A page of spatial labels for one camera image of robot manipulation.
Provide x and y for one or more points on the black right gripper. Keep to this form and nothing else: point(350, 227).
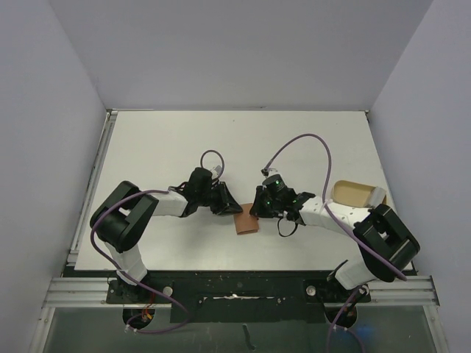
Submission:
point(263, 205)

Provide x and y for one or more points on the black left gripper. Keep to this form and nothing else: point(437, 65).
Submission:
point(227, 204)

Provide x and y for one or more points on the brown leather card holder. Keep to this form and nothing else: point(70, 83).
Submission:
point(244, 222)

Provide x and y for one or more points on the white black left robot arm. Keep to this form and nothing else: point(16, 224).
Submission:
point(119, 222)

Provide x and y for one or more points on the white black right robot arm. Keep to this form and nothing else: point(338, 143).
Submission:
point(385, 243)

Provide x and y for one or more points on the grey credit card stack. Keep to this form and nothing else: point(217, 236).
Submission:
point(376, 197)

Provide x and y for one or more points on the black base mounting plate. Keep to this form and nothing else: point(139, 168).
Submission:
point(236, 296)

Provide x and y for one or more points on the beige oval tray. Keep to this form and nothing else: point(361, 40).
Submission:
point(352, 194)

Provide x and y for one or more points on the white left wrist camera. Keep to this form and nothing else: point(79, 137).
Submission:
point(216, 172)

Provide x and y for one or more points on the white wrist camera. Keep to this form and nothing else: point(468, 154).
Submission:
point(216, 172)
point(267, 171)

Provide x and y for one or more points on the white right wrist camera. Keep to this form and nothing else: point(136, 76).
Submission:
point(267, 171)

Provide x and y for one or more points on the aluminium left side rail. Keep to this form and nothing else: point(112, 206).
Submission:
point(107, 130)

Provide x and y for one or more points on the aluminium rail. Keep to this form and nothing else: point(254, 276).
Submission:
point(107, 130)
point(75, 292)

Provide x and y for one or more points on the aluminium front rail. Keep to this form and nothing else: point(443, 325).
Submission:
point(75, 292)

